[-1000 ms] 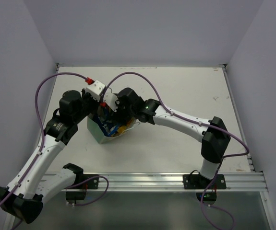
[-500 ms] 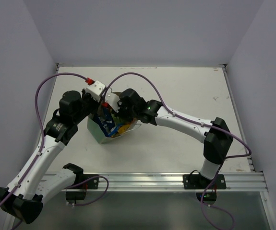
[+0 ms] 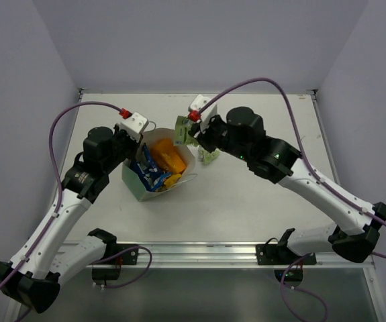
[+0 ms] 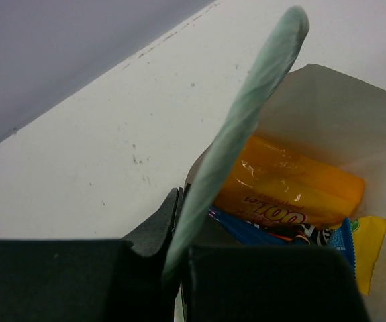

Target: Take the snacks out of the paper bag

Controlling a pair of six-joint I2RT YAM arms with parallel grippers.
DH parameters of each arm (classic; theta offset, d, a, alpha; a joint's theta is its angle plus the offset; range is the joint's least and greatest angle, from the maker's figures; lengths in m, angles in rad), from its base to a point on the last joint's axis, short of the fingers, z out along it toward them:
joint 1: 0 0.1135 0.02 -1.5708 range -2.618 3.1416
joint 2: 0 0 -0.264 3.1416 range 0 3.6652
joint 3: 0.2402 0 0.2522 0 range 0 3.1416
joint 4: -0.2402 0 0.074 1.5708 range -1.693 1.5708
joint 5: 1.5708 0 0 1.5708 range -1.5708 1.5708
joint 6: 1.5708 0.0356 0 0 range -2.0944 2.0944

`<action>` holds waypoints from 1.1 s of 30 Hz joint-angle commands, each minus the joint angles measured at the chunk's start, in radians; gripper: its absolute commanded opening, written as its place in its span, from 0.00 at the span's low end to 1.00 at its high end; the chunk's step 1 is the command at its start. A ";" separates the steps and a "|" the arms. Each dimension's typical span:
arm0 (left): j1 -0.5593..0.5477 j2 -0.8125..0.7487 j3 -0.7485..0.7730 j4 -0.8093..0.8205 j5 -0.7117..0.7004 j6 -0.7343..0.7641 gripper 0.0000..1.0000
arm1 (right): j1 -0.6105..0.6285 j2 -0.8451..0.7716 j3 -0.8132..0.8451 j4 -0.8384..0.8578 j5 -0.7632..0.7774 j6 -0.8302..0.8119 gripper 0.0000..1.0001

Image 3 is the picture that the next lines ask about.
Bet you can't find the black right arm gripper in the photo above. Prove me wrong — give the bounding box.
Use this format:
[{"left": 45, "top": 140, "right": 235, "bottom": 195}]
[{"left": 190, "top": 113, "right": 252, "bottom": 163}]

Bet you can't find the green snack packet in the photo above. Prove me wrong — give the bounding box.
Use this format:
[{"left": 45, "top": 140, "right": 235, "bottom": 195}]
[{"left": 173, "top": 115, "right": 220, "bottom": 165}]

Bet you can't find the large orange snack bag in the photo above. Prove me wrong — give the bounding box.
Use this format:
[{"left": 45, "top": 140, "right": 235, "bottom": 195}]
[{"left": 150, "top": 138, "right": 187, "bottom": 174}]

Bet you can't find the green printed paper gift bag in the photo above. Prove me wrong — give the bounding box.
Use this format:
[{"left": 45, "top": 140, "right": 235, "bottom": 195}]
[{"left": 122, "top": 127, "right": 197, "bottom": 201}]

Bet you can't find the yellow M&M's packet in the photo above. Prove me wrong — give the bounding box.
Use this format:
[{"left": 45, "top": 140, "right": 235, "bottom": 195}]
[{"left": 163, "top": 173, "right": 182, "bottom": 189}]

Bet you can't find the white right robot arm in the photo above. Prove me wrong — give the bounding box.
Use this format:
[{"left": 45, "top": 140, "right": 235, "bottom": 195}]
[{"left": 188, "top": 107, "right": 386, "bottom": 264}]

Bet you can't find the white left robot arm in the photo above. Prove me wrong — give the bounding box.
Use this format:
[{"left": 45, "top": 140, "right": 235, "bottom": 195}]
[{"left": 0, "top": 124, "right": 144, "bottom": 313}]

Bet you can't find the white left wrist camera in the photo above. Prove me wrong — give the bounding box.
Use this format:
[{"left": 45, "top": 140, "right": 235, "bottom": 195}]
[{"left": 119, "top": 112, "right": 149, "bottom": 137}]

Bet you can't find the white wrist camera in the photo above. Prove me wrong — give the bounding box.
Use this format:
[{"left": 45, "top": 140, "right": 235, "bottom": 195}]
[
  {"left": 119, "top": 112, "right": 149, "bottom": 137},
  {"left": 187, "top": 94, "right": 219, "bottom": 130}
]

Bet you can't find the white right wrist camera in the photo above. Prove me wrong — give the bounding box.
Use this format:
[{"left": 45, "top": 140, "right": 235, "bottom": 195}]
[{"left": 187, "top": 94, "right": 219, "bottom": 130}]

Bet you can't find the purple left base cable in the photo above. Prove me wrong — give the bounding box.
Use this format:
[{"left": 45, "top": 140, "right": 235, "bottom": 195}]
[{"left": 93, "top": 246, "right": 153, "bottom": 291}]

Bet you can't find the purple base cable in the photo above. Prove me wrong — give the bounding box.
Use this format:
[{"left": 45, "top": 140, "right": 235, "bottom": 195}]
[
  {"left": 278, "top": 251, "right": 330, "bottom": 322},
  {"left": 93, "top": 246, "right": 153, "bottom": 291}
]

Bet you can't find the aluminium mounting rail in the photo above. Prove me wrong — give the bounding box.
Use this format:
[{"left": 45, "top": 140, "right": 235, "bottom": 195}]
[{"left": 57, "top": 241, "right": 375, "bottom": 269}]

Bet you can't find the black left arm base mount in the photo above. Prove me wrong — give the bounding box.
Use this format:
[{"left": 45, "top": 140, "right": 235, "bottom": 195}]
[{"left": 91, "top": 244, "right": 138, "bottom": 285}]

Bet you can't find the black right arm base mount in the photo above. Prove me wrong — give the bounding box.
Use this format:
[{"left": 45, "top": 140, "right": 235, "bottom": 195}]
[{"left": 255, "top": 228, "right": 317, "bottom": 286}]

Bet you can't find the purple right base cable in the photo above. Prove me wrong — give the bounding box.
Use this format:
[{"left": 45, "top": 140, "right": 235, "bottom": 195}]
[{"left": 278, "top": 251, "right": 330, "bottom": 322}]

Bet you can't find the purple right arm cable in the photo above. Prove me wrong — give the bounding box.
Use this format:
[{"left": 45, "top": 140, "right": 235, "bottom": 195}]
[{"left": 188, "top": 77, "right": 386, "bottom": 266}]

